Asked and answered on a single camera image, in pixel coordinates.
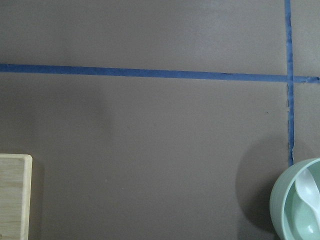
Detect white plastic spoon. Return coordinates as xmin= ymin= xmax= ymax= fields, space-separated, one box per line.
xmin=295 ymin=168 xmax=320 ymax=225

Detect mint green bowl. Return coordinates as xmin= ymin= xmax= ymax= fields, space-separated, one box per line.
xmin=269 ymin=158 xmax=320 ymax=240

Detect bamboo cutting board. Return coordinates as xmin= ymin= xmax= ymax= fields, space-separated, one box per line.
xmin=0 ymin=153 xmax=33 ymax=240

